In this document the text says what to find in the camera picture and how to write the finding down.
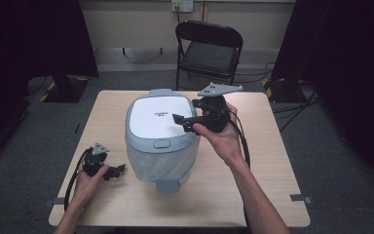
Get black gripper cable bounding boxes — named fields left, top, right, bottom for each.
left=63, top=146, right=94, bottom=213
left=225, top=109, right=252, bottom=234

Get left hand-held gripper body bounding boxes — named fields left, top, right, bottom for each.
left=83, top=141, right=110, bottom=178

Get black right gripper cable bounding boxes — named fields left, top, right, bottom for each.
left=225, top=109, right=252, bottom=234

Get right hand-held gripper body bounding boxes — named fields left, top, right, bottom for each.
left=191, top=82, right=244, bottom=135

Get person's left hand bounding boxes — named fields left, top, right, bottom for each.
left=72, top=164, right=111, bottom=210

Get black curtain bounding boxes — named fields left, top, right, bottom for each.
left=0, top=0, right=100, bottom=170
left=270, top=0, right=374, bottom=194

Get black stand base striped tape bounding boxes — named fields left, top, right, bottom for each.
left=39, top=75, right=91, bottom=104
left=261, top=77, right=307, bottom=104

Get black floor cables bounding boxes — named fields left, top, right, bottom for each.
left=233, top=60, right=324, bottom=133

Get white wall socket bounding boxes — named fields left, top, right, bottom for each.
left=171, top=0, right=195, bottom=14

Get black folding chair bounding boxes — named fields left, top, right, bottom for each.
left=174, top=19, right=244, bottom=92

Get grey tape strip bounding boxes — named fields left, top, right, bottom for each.
left=43, top=196, right=66, bottom=209
left=289, top=193, right=314, bottom=206

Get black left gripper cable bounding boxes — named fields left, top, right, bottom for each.
left=63, top=146, right=94, bottom=213

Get person's right hand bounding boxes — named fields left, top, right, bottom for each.
left=192, top=101, right=246, bottom=165

